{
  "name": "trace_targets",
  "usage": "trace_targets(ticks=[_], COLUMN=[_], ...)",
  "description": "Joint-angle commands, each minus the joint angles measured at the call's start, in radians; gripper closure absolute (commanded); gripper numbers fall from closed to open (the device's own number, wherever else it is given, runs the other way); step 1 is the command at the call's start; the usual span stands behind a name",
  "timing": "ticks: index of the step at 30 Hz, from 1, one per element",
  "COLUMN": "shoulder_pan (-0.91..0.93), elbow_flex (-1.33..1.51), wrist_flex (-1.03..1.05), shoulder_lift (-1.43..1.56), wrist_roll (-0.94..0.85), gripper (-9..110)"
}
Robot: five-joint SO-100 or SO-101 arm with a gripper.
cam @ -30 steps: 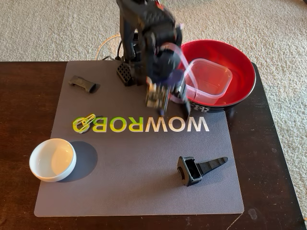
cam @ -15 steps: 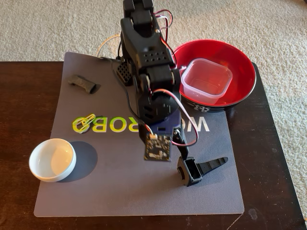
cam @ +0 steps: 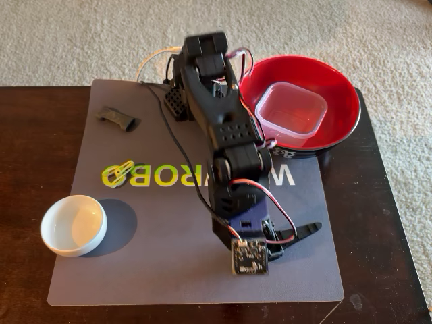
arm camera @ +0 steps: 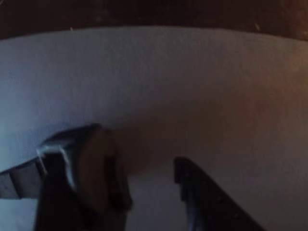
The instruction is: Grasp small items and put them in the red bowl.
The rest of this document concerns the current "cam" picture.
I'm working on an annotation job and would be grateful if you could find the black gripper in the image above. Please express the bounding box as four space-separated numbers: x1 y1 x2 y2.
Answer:
207 182 271 246

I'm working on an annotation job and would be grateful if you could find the black printed gripper part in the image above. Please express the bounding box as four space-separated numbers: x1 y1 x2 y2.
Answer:
265 221 322 263

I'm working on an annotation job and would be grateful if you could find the clear plastic container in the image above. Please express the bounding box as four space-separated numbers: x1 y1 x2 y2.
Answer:
254 82 329 149

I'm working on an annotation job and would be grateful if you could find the yellow wire clip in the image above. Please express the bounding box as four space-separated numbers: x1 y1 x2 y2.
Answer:
101 159 136 188

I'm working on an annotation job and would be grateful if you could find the black ribbed plastic piece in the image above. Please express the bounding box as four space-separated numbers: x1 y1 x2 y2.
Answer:
94 105 136 132

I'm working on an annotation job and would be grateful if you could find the small white bowl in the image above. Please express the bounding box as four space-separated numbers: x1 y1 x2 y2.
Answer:
40 194 109 257

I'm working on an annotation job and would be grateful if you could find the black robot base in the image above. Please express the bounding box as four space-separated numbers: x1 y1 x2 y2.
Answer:
163 53 190 122

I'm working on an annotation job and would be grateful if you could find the red bowl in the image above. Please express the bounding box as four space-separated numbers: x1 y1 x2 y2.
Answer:
236 55 361 159

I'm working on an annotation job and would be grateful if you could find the grey WOWROBO mat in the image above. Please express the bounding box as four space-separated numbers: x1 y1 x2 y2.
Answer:
47 78 345 306

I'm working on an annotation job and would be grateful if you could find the red white servo cable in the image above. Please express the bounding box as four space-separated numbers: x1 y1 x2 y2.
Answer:
229 178 298 244
225 48 279 149

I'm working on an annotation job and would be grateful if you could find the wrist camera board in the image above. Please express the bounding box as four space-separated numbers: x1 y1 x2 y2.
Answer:
231 237 271 276

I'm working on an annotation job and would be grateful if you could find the white power cable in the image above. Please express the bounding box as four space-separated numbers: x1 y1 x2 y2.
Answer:
136 45 183 83

